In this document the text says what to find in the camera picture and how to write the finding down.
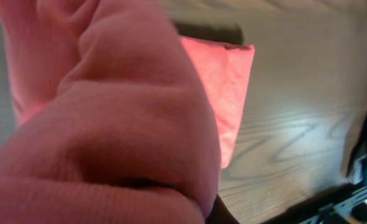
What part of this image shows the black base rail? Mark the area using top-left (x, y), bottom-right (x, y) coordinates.
top-left (264, 184), bottom-right (367, 224)

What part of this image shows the orange t-shirt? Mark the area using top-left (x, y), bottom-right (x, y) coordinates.
top-left (0, 0), bottom-right (254, 224)

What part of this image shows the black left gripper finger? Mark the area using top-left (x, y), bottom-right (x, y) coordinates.
top-left (205, 195), bottom-right (239, 224)

